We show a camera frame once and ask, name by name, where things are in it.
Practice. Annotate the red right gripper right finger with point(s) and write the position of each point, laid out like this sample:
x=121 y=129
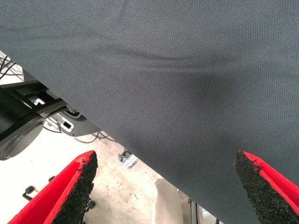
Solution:
x=268 y=193

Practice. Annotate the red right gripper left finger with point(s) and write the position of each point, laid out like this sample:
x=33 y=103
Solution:
x=58 y=196

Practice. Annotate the black office chair base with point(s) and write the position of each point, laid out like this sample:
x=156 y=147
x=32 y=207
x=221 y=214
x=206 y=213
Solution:
x=29 y=192

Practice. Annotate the grey base panel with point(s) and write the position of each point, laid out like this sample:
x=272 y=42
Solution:
x=81 y=126

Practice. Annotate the metal table leg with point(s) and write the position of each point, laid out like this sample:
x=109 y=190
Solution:
x=192 y=212

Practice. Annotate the aluminium profile with caster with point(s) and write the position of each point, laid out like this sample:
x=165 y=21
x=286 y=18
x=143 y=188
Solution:
x=128 y=161

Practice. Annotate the white cloth bag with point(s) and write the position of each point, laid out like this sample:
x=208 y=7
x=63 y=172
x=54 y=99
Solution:
x=167 y=203

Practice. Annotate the dark grey table cloth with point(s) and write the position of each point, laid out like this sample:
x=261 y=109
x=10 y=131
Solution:
x=163 y=70

